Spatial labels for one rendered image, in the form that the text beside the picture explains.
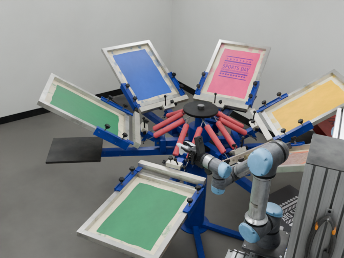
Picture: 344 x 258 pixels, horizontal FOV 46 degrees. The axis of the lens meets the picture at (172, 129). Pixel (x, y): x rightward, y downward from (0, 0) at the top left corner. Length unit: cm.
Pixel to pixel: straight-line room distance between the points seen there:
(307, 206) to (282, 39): 390
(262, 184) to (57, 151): 220
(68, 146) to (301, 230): 248
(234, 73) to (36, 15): 304
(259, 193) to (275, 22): 373
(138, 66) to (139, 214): 190
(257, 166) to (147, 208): 128
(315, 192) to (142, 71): 295
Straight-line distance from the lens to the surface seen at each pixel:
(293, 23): 528
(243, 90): 424
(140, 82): 419
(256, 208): 203
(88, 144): 374
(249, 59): 450
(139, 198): 304
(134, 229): 280
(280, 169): 260
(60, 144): 380
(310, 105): 381
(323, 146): 172
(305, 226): 176
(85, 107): 354
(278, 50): 548
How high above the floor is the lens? 286
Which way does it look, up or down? 29 degrees down
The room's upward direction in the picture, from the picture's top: 1 degrees clockwise
